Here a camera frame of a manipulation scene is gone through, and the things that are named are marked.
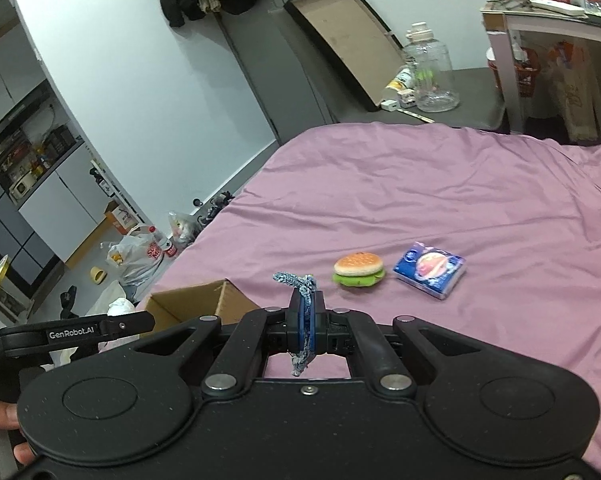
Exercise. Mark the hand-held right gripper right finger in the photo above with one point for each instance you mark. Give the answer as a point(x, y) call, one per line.
point(316, 322)

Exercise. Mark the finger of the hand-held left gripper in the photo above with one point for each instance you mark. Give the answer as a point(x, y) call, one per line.
point(130, 322)

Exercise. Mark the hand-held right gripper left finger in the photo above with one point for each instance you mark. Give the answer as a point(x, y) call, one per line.
point(296, 322)

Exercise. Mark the blue denim plush toy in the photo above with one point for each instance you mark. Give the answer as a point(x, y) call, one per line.
point(294, 278)

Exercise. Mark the brown cardboard box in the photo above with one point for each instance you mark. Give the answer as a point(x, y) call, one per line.
point(230, 305)

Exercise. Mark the person's left hand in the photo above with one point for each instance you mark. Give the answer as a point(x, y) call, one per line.
point(0, 415)

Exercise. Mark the white cloth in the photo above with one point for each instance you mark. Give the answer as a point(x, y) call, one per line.
point(118, 305)

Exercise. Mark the black slippers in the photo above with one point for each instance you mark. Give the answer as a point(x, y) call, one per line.
point(68, 302)

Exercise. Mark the yellow slipper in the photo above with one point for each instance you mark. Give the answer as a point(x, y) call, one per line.
point(98, 275)

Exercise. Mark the white printed plastic bag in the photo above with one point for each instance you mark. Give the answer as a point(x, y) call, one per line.
point(135, 257)

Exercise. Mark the burger squishy toy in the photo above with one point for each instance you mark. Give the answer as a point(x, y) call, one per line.
point(358, 262)

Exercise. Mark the small red cap bottles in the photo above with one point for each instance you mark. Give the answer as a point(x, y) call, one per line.
point(163, 242)

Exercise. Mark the orange cardboard box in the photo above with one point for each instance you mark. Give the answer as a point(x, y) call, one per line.
point(119, 217)

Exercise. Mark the clear bag of snacks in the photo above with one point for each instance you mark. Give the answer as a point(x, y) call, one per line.
point(183, 227)

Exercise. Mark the blue snack packet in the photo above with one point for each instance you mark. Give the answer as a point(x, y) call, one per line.
point(430, 270)

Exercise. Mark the white microwave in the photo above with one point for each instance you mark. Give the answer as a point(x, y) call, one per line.
point(21, 186)

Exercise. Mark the pink bed sheet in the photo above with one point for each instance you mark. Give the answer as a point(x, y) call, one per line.
point(455, 200)

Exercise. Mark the white charger plug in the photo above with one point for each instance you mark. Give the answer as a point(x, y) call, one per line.
point(389, 105)

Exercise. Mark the small white bottle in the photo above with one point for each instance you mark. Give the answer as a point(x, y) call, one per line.
point(398, 82)

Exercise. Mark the large clear plastic jar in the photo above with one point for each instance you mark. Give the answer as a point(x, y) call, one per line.
point(430, 80)

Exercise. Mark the grey bedside platform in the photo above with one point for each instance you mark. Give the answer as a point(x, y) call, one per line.
point(475, 95)

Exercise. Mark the black-framed brown board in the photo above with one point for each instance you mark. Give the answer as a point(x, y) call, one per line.
point(340, 30)

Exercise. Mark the beige tote bag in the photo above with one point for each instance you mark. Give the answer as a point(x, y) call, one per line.
point(575, 95)

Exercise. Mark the white desk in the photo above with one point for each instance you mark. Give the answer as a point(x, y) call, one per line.
point(545, 22)

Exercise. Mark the white power strip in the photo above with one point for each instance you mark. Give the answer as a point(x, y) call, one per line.
point(558, 7)

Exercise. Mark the grey wall cabinet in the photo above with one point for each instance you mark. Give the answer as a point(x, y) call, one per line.
point(60, 205)

